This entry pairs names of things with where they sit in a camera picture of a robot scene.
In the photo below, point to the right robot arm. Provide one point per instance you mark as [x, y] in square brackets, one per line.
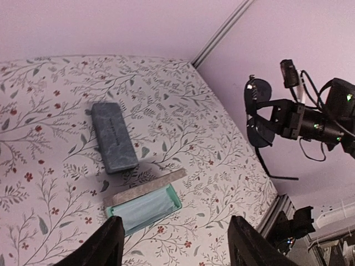
[334, 125]

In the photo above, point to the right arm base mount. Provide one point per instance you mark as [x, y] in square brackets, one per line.
[286, 231]

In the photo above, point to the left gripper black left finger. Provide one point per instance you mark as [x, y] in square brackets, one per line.
[103, 247]

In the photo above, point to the beige-grey glasses case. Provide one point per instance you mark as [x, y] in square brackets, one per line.
[143, 189]

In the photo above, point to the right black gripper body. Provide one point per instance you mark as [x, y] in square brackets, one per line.
[288, 118]

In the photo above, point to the blue-grey glasses case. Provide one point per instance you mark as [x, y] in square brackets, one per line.
[114, 142]

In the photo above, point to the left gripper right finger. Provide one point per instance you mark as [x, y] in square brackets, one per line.
[248, 247]

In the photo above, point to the light blue cloth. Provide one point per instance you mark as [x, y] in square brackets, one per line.
[145, 210]

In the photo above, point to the thin black-framed glasses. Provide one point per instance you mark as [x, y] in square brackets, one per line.
[259, 136]

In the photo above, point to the front aluminium rail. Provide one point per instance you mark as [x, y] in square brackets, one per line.
[281, 203]

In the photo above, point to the right aluminium post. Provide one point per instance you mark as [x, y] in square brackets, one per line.
[222, 32]

